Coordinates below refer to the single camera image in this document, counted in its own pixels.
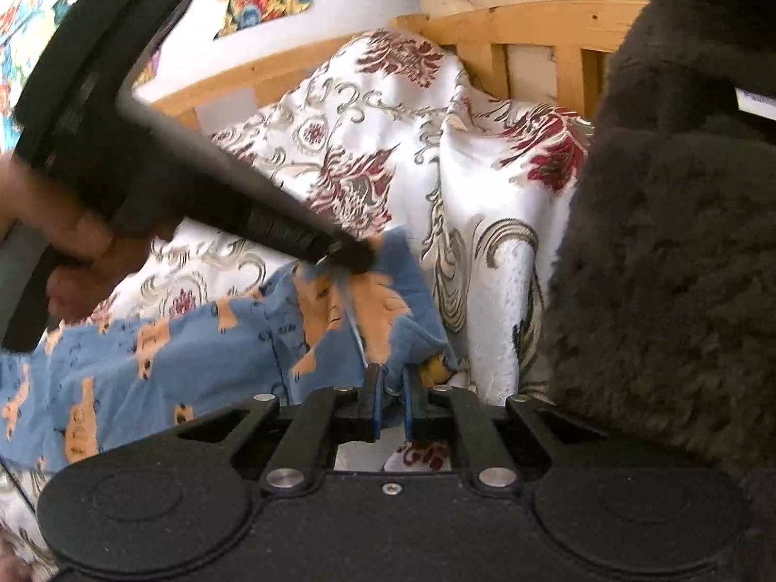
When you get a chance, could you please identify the white cloth label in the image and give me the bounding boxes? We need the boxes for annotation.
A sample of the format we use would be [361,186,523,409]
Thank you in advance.
[735,87,776,120]

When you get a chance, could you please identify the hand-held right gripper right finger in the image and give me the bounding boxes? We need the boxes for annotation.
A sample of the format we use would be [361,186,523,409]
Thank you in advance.
[403,367,613,495]

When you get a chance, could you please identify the dark brown fleece cloth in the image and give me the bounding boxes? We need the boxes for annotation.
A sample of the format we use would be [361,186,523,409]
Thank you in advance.
[539,0,776,582]

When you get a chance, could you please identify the white floral blanket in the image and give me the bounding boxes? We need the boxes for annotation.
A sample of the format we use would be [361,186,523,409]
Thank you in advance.
[0,29,598,582]

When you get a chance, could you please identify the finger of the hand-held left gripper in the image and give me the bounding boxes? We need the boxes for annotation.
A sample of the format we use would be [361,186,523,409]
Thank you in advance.
[239,193,380,275]

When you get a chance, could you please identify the person's left hand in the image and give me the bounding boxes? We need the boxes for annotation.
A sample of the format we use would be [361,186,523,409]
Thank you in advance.
[0,151,178,322]

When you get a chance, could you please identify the wooden bed frame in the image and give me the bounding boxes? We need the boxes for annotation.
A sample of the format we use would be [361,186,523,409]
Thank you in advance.
[134,0,668,134]

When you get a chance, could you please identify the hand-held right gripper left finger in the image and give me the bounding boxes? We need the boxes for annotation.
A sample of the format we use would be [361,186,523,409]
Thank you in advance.
[173,364,389,495]

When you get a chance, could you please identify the blue pants with orange print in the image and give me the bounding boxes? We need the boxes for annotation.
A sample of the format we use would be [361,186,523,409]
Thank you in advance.
[0,227,462,474]

